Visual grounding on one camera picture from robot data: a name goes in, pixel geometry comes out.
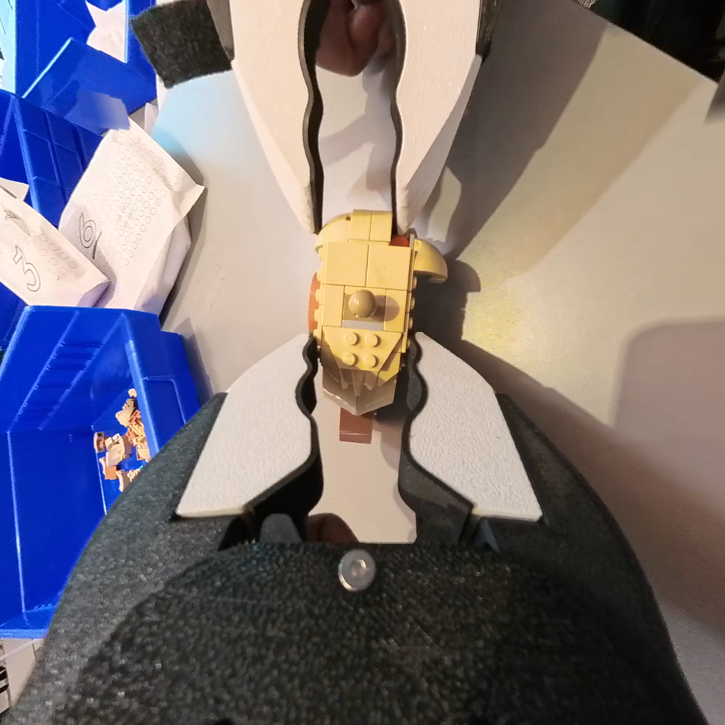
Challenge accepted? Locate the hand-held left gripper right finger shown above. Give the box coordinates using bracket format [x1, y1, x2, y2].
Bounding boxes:
[396, 331, 545, 523]

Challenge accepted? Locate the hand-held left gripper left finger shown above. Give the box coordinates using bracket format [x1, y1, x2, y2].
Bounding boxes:
[176, 331, 325, 520]

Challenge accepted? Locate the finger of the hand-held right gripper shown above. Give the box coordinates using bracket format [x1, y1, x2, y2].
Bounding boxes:
[388, 0, 483, 234]
[228, 0, 327, 234]

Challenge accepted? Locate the tan and brown brick model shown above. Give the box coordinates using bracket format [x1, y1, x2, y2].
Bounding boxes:
[307, 210, 449, 445]

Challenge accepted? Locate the grey desk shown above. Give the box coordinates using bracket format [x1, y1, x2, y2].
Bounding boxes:
[153, 0, 725, 680]

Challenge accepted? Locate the white paper bag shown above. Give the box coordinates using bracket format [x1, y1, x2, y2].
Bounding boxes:
[88, 0, 151, 63]
[59, 116, 206, 312]
[0, 178, 111, 307]

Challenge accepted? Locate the blue plastic bin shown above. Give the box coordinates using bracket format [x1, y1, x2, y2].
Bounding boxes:
[0, 306, 215, 640]
[14, 0, 160, 132]
[0, 91, 108, 227]

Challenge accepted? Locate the pile of loose bricks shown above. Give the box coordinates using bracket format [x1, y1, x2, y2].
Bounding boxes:
[92, 388, 153, 495]

